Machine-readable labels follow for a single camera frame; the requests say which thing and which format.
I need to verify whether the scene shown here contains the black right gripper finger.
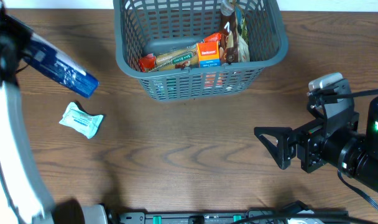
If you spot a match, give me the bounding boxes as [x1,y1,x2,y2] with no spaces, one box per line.
[308,72,343,92]
[254,127,296,170]

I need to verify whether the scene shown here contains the blue toothpaste box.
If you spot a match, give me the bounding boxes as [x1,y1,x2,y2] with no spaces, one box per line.
[24,33,99,98]

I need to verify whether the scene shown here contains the brown Nescafe Gold bag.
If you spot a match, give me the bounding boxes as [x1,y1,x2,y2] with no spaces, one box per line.
[219,0,251,64]

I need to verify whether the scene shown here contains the orange Redoxon box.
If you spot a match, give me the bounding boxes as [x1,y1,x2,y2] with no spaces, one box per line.
[196,42,221,68]

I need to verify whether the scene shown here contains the light teal wipes packet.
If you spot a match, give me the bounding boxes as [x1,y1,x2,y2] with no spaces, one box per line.
[59,102,104,139]

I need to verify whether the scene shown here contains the grey plastic basket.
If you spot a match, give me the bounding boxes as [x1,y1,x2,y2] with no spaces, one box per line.
[113,0,288,101]

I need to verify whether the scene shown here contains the green lid spice jar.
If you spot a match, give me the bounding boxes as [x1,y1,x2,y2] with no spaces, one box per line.
[154,78,177,96]

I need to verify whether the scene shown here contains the orange tan biscuit packet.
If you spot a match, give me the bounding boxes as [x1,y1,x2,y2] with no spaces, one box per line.
[137,32,223,73]

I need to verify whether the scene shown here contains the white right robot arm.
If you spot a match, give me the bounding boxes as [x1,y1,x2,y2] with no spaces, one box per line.
[254,73,378,193]

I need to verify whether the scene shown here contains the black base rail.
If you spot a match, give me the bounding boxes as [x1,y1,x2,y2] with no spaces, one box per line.
[108,200,349,224]

